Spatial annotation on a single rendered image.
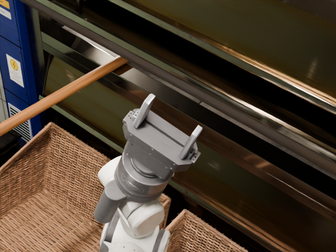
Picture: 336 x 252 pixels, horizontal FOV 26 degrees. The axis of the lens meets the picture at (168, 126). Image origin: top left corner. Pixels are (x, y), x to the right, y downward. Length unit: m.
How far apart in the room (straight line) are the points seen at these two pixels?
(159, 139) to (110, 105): 1.14
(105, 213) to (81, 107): 1.13
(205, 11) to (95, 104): 0.67
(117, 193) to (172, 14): 0.72
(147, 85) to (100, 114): 0.26
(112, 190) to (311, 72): 0.59
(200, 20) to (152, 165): 0.69
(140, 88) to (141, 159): 0.95
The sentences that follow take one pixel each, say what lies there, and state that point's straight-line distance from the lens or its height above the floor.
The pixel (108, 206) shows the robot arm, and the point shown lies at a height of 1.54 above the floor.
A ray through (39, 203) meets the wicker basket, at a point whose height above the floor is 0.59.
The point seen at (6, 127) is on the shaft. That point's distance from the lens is 1.94.
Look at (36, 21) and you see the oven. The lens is 2.34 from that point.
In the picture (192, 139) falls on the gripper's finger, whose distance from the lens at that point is 1.05.
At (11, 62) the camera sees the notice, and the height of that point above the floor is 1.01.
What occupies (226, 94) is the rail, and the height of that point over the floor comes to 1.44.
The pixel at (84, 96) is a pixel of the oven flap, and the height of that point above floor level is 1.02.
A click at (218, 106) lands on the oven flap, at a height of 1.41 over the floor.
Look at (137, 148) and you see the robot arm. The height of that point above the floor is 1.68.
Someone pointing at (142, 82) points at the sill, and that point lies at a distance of 2.09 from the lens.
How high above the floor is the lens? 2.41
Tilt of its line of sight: 40 degrees down
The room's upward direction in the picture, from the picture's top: straight up
